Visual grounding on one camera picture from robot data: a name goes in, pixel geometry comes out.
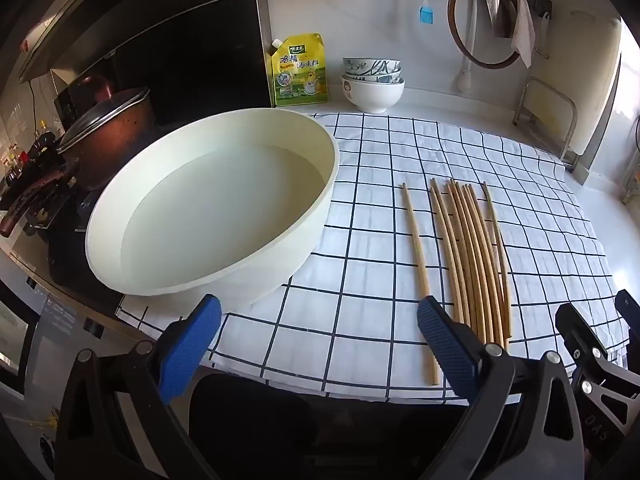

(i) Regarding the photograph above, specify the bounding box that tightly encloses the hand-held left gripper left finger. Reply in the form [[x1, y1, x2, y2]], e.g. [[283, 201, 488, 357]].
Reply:
[[55, 294, 223, 480]]

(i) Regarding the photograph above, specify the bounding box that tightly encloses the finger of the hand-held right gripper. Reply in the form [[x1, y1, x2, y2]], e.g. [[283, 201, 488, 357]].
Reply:
[[554, 301, 640, 461], [614, 289, 640, 366]]

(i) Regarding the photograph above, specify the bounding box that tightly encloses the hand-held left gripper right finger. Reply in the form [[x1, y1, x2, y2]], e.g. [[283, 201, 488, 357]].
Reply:
[[416, 296, 586, 480]]

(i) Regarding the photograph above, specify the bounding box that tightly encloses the bundle of wooden chopsticks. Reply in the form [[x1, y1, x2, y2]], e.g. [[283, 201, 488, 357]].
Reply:
[[401, 177, 514, 387]]

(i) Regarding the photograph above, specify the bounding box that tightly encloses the cream round basin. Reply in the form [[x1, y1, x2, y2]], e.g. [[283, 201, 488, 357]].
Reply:
[[85, 107, 341, 306]]

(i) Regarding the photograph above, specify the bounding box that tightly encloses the white checkered cloth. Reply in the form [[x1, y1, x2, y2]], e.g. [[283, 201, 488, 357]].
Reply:
[[116, 112, 633, 406]]

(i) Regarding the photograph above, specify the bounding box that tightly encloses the black gas stove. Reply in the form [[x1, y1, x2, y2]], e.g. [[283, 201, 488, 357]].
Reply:
[[0, 180, 151, 466]]

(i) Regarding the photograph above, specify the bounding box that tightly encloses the brown cooking pot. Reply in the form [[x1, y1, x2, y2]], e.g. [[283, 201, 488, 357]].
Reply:
[[0, 87, 158, 238]]

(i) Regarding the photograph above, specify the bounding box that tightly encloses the metal pot lid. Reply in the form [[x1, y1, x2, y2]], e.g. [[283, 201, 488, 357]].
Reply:
[[56, 86, 151, 155]]

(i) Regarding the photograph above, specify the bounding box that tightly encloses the black wok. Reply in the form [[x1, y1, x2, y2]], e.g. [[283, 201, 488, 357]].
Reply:
[[0, 130, 66, 196]]

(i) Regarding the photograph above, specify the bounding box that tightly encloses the white cartoon bowl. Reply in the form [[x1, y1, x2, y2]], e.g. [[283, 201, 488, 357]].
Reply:
[[341, 74, 405, 114]]

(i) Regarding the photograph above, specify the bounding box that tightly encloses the white hanging ladle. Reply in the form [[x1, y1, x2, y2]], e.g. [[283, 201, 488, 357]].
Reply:
[[454, 0, 478, 95]]

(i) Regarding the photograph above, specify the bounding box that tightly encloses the blue patterned bowl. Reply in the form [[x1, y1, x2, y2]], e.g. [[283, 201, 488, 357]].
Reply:
[[344, 71, 403, 84], [342, 57, 402, 77]]

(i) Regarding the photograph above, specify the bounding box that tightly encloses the yellow seasoning pouch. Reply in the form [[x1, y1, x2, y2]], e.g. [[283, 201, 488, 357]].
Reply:
[[265, 33, 329, 107]]

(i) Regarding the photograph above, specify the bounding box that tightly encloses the white hanging cloth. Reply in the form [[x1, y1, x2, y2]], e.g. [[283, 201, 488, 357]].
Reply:
[[511, 0, 537, 68]]

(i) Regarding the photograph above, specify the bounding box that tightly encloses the round brown-rimmed lid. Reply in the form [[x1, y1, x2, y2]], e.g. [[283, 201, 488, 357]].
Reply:
[[447, 0, 526, 68]]

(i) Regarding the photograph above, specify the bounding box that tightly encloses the red curved handle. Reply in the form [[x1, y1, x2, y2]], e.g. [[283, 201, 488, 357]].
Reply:
[[74, 75, 115, 106]]

